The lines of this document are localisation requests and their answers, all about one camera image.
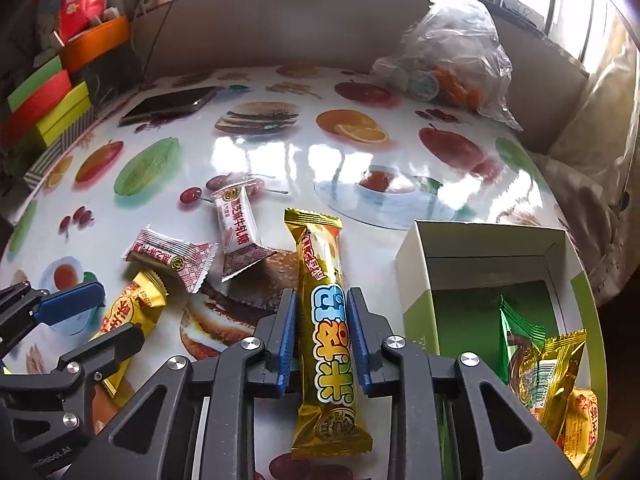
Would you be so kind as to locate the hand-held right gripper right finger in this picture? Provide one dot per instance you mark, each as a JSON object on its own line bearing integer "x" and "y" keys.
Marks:
{"x": 357, "y": 340}

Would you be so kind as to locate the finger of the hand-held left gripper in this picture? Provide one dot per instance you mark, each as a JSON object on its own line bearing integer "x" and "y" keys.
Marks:
{"x": 110, "y": 350}
{"x": 70, "y": 302}

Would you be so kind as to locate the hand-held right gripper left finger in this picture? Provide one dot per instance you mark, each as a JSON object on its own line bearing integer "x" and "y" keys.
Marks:
{"x": 287, "y": 340}

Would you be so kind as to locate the long yellow snack bar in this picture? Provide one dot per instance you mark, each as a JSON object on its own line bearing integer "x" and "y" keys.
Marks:
{"x": 325, "y": 310}
{"x": 555, "y": 385}

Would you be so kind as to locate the small yellow packet red print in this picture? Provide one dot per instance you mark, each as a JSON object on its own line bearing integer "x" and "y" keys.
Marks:
{"x": 582, "y": 420}
{"x": 130, "y": 310}

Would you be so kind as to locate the green cardboard box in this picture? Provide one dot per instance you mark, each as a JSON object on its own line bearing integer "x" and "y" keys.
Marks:
{"x": 420, "y": 320}

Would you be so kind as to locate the white and red checked packet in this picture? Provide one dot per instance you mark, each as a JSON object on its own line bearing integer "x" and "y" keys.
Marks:
{"x": 240, "y": 225}
{"x": 170, "y": 257}

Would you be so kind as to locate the green packet with brown print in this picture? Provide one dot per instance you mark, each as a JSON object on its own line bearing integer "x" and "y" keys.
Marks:
{"x": 515, "y": 330}

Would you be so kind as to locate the black and white striped box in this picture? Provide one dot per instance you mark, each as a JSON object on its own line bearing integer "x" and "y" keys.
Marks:
{"x": 42, "y": 162}

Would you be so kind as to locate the printed fruit tablecloth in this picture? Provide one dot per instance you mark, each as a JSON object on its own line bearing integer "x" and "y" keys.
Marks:
{"x": 300, "y": 170}

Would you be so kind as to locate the yellow-green box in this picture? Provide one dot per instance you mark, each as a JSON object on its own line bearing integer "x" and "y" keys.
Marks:
{"x": 65, "y": 115}

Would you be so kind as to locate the black smartphone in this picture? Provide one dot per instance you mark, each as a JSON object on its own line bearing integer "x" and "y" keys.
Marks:
{"x": 167, "y": 105}

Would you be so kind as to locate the bright green box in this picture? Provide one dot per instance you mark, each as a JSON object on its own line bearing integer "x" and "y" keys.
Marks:
{"x": 35, "y": 82}

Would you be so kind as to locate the orange box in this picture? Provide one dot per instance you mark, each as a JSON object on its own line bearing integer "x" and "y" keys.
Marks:
{"x": 95, "y": 45}

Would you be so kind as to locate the round lidded cup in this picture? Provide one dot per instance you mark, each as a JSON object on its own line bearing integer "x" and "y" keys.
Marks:
{"x": 422, "y": 85}

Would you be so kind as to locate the orange item in bag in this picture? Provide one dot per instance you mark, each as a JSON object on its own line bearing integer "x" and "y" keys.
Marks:
{"x": 457, "y": 87}

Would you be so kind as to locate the cream printed curtain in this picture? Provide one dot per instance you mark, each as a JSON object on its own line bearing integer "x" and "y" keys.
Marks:
{"x": 600, "y": 160}

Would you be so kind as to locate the clear plastic bag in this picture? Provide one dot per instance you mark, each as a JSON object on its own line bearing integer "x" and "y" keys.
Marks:
{"x": 455, "y": 35}

